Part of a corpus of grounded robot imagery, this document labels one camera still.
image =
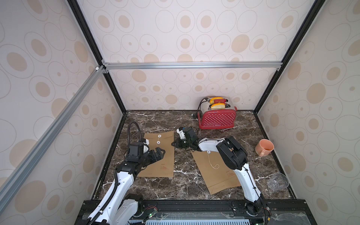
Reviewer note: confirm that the pink cup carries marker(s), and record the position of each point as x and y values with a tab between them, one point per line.
264	147

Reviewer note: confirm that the front yellow toast slice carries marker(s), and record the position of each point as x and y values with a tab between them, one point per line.
218	106

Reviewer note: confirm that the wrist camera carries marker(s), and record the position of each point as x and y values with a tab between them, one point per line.
181	133
145	148

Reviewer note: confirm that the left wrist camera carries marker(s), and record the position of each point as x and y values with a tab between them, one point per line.
145	148

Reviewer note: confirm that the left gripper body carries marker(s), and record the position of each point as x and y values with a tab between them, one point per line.
149	157

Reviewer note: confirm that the aluminium rail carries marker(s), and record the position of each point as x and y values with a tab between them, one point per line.
25	168
191	65

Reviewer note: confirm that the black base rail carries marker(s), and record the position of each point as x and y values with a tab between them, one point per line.
293	210

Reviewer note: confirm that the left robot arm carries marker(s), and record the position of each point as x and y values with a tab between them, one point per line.
115	208

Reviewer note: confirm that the red polka dot toaster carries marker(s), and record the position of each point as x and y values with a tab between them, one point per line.
218	118

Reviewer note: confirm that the left aluminium rail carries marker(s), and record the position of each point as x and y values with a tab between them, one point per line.
25	168

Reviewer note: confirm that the brown file envelope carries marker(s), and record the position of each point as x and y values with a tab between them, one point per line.
163	168
216	174

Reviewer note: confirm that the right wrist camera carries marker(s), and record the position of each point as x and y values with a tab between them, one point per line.
181	133

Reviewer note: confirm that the back aluminium rail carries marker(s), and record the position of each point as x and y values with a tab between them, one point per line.
191	65

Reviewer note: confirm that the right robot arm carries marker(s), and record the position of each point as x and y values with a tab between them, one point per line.
235	158

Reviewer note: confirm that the clear plastic cup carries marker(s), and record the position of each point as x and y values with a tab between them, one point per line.
278	181

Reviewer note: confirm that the rear yellow toast slice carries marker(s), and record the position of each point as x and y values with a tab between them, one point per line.
215	100

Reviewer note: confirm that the yellow toast slice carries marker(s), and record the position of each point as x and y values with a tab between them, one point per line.
218	106
215	100

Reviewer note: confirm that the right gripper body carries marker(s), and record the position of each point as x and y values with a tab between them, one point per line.
183	140

